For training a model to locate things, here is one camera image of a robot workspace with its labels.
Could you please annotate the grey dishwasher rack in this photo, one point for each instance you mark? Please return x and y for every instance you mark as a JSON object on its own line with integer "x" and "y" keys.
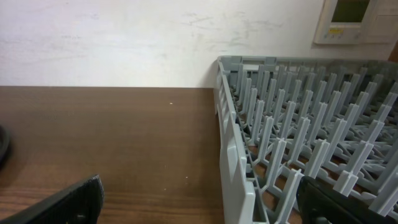
{"x": 282, "y": 119}

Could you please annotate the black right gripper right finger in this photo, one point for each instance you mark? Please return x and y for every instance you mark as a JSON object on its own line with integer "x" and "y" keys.
{"x": 318, "y": 203}

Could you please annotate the white wall control panel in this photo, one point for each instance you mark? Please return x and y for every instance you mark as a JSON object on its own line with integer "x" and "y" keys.
{"x": 349, "y": 22}

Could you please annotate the round black tray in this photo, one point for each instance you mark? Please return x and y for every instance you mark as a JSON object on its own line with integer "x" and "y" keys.
{"x": 5, "y": 146}

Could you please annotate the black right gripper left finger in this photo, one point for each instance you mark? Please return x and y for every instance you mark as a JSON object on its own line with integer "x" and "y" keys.
{"x": 79, "y": 203}

